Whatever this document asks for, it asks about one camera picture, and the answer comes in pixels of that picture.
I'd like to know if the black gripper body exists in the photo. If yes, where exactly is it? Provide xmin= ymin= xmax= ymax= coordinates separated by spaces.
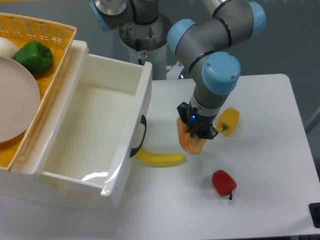
xmin=177 ymin=102 xmax=219 ymax=140

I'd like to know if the orange triangle bread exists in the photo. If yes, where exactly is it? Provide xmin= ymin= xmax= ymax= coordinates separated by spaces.
xmin=176 ymin=117 xmax=207 ymax=155

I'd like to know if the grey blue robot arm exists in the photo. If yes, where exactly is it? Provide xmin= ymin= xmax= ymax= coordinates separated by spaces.
xmin=89 ymin=0 xmax=267 ymax=140

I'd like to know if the open white upper drawer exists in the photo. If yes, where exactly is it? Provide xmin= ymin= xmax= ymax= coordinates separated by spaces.
xmin=41 ymin=54 xmax=153 ymax=208

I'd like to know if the white drawer cabinet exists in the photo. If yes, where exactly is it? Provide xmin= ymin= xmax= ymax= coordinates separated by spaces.
xmin=0 ymin=39 xmax=120 ymax=210

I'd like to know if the yellow bell pepper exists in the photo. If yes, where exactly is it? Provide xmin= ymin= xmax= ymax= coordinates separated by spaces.
xmin=216 ymin=107 xmax=240 ymax=136

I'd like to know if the yellow banana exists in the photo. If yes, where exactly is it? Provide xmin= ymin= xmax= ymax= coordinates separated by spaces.
xmin=135 ymin=148 xmax=187 ymax=167

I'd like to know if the red bell pepper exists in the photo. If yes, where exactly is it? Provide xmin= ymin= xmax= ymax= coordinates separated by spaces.
xmin=212 ymin=169 xmax=237 ymax=201

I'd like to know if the black object at edge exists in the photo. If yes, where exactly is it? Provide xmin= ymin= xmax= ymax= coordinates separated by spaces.
xmin=308 ymin=202 xmax=320 ymax=229

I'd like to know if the yellow woven basket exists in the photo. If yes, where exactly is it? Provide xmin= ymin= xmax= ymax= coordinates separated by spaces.
xmin=0 ymin=12 xmax=78 ymax=172

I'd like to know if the green bell pepper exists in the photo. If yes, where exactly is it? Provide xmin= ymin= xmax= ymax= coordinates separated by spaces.
xmin=13 ymin=41 xmax=53 ymax=75

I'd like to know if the pink plate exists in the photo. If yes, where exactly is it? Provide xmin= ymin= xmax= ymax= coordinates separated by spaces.
xmin=0 ymin=57 xmax=41 ymax=142

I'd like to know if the white onion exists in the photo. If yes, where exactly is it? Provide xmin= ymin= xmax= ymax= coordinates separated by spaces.
xmin=0 ymin=37 xmax=19 ymax=59

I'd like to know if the black drawer handle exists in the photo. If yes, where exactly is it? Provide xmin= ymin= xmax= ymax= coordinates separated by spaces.
xmin=129 ymin=114 xmax=147 ymax=158

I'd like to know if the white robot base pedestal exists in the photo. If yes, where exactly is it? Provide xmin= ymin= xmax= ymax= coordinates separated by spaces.
xmin=119 ymin=13 xmax=172 ymax=80

